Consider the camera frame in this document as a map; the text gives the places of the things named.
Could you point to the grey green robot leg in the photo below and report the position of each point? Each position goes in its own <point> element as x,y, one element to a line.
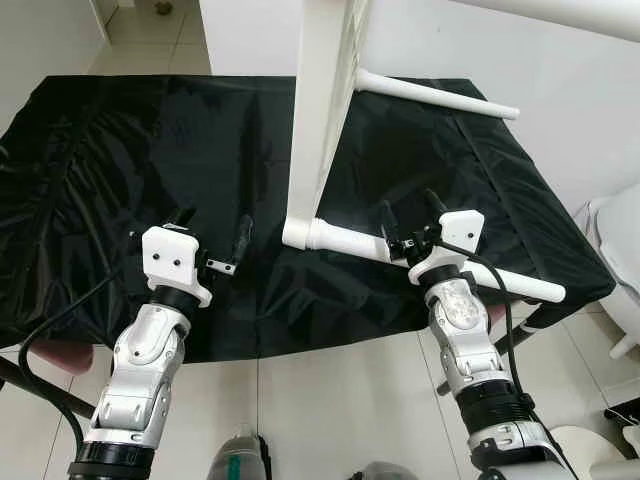
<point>238,458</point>
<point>388,470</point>

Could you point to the white domed appliance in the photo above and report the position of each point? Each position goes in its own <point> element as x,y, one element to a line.
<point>620,250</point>

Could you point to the white floor fan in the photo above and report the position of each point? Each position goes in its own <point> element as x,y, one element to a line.
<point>575,450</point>

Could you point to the grey green left robot leg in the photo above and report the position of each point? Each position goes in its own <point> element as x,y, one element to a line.
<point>238,458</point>

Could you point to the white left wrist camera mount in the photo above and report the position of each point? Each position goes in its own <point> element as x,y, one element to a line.
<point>170,255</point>

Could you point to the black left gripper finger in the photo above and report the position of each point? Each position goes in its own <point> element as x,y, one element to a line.
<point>185,217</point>
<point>243,240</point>

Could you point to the white green plastic package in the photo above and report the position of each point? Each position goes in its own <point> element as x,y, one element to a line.
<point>631,438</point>

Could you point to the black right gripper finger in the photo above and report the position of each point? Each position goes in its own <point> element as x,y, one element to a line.
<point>388,225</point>
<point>435,200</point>

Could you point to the white plastic children table top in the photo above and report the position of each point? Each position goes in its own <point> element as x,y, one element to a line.
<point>315,100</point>

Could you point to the grey green right robot leg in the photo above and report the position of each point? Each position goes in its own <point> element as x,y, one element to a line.
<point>388,470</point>

